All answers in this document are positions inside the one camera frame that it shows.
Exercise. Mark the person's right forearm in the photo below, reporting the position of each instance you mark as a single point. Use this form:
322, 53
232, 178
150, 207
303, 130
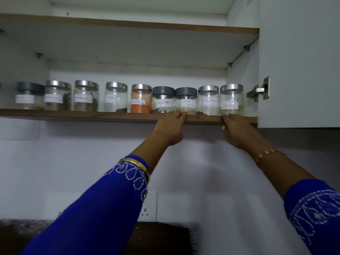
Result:
284, 172

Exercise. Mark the metal cabinet door hinge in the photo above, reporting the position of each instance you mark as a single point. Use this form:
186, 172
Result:
259, 90

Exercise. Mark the steel-lid cinnamon jar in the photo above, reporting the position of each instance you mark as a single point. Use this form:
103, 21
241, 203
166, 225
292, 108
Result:
57, 95

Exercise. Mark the person's left forearm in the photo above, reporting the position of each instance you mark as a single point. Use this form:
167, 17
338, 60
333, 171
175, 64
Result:
148, 154

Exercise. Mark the brown wooden cabinet door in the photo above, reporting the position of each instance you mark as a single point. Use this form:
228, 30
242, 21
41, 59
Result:
300, 50

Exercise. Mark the brown wooden cabinet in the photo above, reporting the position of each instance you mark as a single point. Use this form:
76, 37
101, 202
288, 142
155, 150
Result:
132, 45

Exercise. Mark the person's right hand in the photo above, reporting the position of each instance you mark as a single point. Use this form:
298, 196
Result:
241, 132

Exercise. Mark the black pepper jar steel lid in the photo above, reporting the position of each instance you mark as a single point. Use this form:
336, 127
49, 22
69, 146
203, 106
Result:
208, 99

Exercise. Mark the white cabinet shelf board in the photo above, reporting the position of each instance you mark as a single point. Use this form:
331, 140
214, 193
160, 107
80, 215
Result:
119, 42

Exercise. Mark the black pepper jar grey lid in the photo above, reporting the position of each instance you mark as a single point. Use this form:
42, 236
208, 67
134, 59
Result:
163, 99

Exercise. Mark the dark brown wall panel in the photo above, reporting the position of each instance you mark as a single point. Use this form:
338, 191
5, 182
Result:
21, 236

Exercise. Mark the white wall socket plate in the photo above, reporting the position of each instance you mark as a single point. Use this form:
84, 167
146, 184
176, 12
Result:
149, 207

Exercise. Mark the person's left hand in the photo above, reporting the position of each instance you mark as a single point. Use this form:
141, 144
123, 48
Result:
168, 128

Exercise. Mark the gold bangle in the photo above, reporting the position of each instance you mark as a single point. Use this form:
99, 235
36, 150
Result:
135, 163

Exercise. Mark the red chilli powder jar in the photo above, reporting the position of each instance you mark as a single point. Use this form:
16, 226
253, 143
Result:
141, 99

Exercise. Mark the fennel jar steel lid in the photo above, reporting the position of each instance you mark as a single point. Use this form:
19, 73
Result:
231, 98

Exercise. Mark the steel-lid brown pods spice jar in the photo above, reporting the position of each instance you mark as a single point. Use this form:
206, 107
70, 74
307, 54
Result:
85, 95

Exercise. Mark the garam masala jar grey lid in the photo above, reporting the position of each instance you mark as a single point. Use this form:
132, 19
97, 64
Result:
186, 99

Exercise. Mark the grey-lid coriander powder jar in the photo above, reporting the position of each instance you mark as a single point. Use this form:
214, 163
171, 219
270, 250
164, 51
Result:
29, 95

